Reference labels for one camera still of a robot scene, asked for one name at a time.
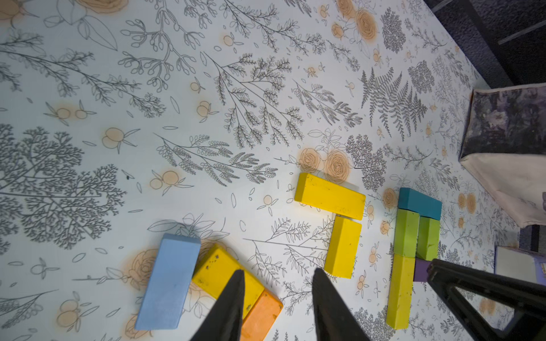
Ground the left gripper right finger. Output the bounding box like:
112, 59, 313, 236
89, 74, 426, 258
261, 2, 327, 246
312, 268, 370, 340

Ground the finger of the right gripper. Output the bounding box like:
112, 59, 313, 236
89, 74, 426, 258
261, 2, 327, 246
427, 259, 545, 340

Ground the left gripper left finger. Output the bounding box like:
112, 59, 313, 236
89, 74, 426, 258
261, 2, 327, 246
191, 270, 245, 341

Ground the purple block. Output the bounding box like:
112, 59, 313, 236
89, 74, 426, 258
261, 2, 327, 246
413, 258, 431, 283

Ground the lime green block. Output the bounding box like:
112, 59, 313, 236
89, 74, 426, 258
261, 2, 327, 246
416, 217, 440, 261
394, 209, 420, 258

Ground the long yellow block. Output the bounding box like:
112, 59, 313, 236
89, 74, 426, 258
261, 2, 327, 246
386, 254, 415, 330
294, 173, 365, 220

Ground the small yellow block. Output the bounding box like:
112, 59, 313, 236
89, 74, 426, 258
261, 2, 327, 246
324, 216, 362, 278
192, 244, 264, 318

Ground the light blue block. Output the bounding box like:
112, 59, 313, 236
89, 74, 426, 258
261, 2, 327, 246
135, 234, 201, 331

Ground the teal block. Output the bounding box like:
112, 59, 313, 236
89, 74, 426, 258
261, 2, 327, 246
398, 188, 442, 220

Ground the orange block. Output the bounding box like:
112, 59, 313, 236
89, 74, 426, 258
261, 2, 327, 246
240, 289, 284, 341

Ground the purple tissue box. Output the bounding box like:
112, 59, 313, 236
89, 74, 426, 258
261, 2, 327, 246
494, 247, 545, 286

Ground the cream canvas tote bag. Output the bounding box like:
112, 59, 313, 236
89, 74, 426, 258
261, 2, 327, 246
459, 83, 545, 228

